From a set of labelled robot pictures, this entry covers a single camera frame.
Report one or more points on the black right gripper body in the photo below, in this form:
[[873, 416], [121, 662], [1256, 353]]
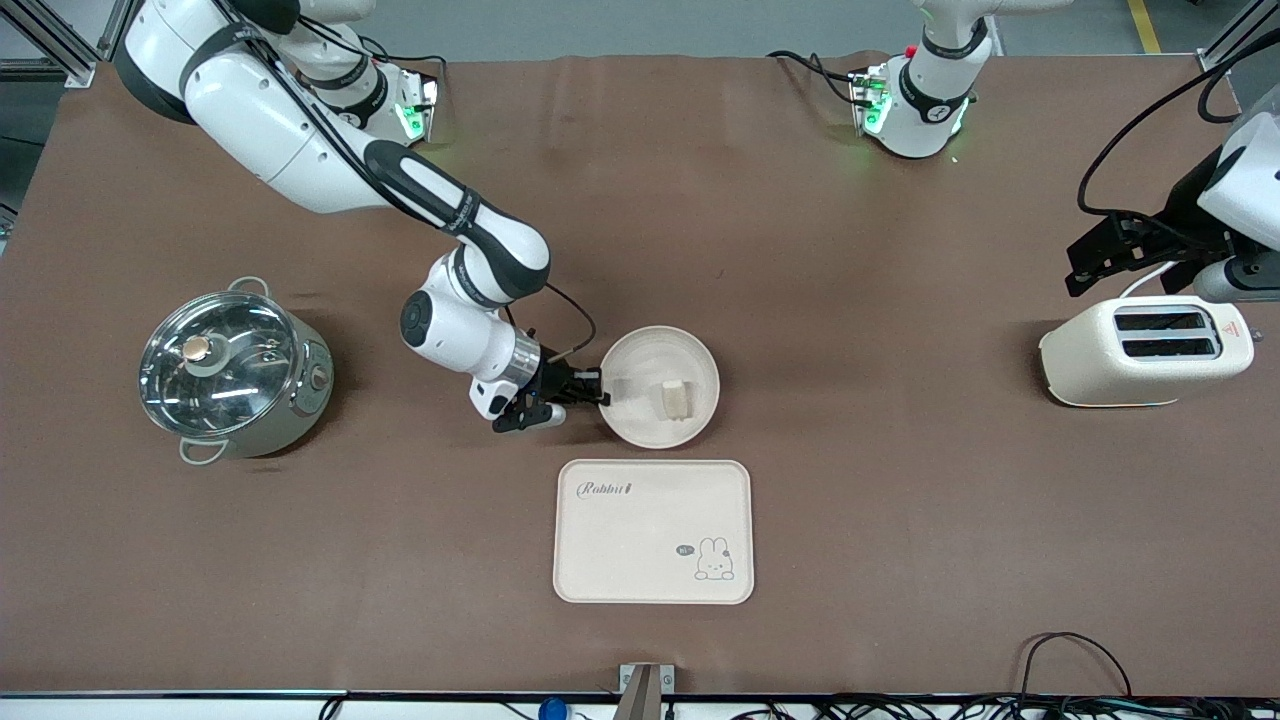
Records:
[[553, 377]]

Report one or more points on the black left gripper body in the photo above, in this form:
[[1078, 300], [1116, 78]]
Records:
[[1162, 232]]

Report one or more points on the cream round plate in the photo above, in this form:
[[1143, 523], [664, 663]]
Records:
[[650, 350]]

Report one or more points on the pale bun piece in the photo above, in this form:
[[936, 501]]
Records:
[[677, 398]]

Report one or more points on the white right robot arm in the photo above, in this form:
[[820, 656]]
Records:
[[270, 120]]

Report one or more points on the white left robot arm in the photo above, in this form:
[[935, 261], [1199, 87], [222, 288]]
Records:
[[920, 110]]

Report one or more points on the cream two-slot toaster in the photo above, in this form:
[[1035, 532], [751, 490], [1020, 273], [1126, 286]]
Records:
[[1140, 375]]

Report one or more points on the cream rabbit print tray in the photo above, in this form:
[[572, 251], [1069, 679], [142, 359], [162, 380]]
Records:
[[640, 530]]

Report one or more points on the yellow floor tape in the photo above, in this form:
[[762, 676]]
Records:
[[1145, 25]]

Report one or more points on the cream electric cooking pot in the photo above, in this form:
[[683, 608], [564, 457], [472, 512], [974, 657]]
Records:
[[310, 395]]

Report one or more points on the brown table cover cloth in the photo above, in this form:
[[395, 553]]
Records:
[[800, 250]]

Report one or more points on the blue round cap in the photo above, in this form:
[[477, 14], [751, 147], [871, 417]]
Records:
[[552, 710]]

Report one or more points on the glass pot lid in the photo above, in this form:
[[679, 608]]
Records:
[[220, 370]]

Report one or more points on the aluminium frame profile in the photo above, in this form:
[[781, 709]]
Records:
[[60, 45], [1235, 35]]

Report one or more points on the grey metal camera bracket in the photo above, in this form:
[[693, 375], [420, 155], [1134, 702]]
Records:
[[645, 690]]

